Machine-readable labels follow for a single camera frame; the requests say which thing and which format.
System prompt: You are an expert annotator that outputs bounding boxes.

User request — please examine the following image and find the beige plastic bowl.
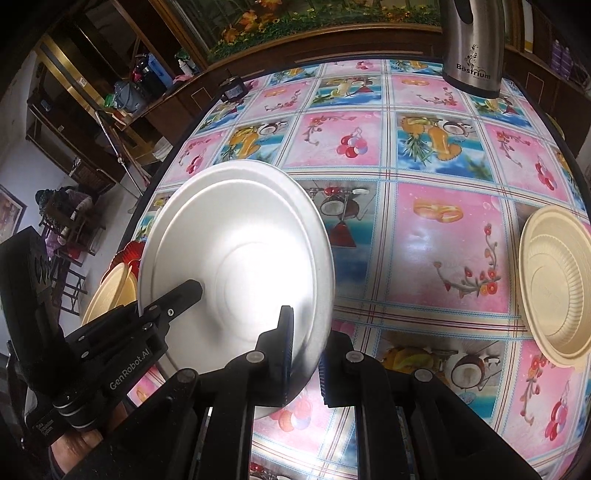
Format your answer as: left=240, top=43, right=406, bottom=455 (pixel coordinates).
left=518, top=206, right=590, bottom=368
left=81, top=263, right=137, bottom=326

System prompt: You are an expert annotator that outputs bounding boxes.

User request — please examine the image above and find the white paper bowl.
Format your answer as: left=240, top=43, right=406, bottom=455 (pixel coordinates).
left=137, top=160, right=335, bottom=399

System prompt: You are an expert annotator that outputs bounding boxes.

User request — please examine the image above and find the seated person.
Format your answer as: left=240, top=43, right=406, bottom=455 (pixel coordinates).
left=35, top=186, right=99, bottom=256

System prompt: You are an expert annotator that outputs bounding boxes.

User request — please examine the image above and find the colourful fruit pattern tablecloth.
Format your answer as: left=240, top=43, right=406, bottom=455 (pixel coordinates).
left=124, top=57, right=591, bottom=480

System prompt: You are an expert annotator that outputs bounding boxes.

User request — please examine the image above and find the blue thermos jug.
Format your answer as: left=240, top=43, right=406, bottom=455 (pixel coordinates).
left=147, top=53, right=173, bottom=89

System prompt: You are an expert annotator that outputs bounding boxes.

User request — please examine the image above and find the small black table device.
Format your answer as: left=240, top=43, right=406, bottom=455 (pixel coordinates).
left=219, top=76, right=249, bottom=102

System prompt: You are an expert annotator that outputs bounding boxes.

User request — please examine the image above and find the wooden counter cabinet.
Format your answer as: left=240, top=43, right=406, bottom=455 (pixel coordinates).
left=35, top=17, right=590, bottom=169

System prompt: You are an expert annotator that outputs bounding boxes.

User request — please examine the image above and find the flower mural panel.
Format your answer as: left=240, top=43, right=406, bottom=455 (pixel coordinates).
left=151, top=0, right=441, bottom=63

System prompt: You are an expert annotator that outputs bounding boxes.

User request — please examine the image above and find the steel thermos flask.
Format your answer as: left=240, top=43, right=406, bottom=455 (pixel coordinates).
left=440, top=0, right=505, bottom=99

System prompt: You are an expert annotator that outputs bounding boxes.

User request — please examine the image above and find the mop with steel handle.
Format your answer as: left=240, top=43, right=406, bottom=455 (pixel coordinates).
left=94, top=110, right=149, bottom=195

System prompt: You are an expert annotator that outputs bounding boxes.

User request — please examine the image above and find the black table frame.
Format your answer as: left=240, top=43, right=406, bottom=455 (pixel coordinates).
left=115, top=52, right=591, bottom=480

